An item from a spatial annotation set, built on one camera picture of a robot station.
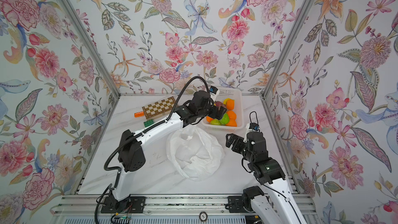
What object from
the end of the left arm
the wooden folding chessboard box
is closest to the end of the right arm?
the end of the left arm

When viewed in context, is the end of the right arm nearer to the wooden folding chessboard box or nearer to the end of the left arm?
the end of the left arm

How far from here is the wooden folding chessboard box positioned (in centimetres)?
109
